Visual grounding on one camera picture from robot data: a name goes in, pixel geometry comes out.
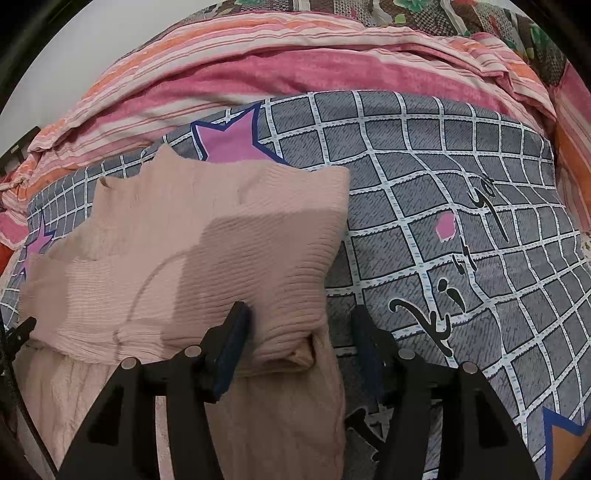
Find patchwork floral blanket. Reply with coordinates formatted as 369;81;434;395
305;0;573;88

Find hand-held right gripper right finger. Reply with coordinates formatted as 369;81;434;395
352;305;539;480

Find grey checked star-print blanket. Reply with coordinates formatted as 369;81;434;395
0;90;591;480

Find pink knitted sweater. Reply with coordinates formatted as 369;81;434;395
14;143;352;480

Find dark wooden headboard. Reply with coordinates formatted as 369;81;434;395
0;127;42;172

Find pink orange striped quilt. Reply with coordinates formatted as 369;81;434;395
0;16;591;252

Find black cable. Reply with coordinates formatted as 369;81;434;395
0;323;58;480

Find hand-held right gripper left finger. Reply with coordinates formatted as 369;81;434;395
58;301;253;480

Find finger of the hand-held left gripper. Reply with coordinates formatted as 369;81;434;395
0;316;38;365

